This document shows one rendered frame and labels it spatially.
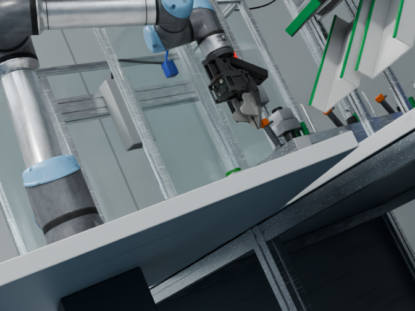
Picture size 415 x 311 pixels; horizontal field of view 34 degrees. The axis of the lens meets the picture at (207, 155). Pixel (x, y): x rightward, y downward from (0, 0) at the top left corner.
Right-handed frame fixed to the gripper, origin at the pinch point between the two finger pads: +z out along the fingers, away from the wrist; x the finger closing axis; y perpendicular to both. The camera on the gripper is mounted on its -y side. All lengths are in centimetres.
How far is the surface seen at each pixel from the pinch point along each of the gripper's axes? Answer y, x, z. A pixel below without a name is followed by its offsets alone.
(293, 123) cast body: -8.9, 2.2, 2.6
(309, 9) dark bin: 0.7, 29.7, -13.1
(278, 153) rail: 9.7, 11.0, 11.6
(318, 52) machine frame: -115, -61, -47
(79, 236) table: 74, 33, 21
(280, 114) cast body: -6.2, 2.0, -0.5
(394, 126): 18, 46, 22
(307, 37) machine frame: -115, -63, -55
